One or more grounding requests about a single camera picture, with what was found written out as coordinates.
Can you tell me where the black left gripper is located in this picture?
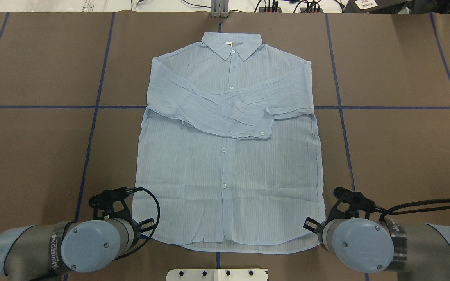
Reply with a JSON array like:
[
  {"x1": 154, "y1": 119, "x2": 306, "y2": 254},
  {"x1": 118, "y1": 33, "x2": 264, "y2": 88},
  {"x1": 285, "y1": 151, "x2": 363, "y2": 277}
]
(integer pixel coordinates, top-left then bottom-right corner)
[{"x1": 100, "y1": 212, "x2": 156, "y2": 235}]

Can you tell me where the grey aluminium frame post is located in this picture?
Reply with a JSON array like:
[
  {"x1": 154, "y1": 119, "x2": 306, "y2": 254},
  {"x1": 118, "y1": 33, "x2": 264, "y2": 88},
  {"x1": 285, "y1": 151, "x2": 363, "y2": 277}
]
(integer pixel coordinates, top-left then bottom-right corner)
[{"x1": 210, "y1": 0, "x2": 230, "y2": 18}]

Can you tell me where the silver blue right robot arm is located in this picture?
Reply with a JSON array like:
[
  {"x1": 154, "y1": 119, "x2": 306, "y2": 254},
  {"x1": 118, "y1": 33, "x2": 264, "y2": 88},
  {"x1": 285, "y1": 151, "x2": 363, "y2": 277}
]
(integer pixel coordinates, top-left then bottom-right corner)
[{"x1": 303, "y1": 217, "x2": 450, "y2": 281}]

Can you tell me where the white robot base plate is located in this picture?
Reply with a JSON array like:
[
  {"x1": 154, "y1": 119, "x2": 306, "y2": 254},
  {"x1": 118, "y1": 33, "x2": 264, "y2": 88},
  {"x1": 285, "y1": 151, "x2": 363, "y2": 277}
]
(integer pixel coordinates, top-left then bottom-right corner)
[{"x1": 166, "y1": 268, "x2": 269, "y2": 281}]

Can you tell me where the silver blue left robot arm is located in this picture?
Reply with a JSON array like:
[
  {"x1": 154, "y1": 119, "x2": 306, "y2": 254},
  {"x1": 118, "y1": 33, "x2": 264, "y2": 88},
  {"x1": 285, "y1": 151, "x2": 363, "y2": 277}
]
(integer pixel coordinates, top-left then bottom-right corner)
[{"x1": 0, "y1": 217, "x2": 157, "y2": 281}]

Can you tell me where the light blue button shirt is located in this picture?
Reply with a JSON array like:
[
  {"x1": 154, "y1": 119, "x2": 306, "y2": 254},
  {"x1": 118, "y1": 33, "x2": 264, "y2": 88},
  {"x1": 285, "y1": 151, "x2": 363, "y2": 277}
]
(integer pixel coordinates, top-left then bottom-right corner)
[{"x1": 135, "y1": 32, "x2": 326, "y2": 254}]

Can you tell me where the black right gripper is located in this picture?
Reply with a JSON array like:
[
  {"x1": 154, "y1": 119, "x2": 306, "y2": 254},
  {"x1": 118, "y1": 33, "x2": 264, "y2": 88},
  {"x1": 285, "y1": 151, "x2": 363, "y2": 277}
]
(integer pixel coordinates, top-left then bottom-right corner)
[{"x1": 303, "y1": 217, "x2": 332, "y2": 235}]

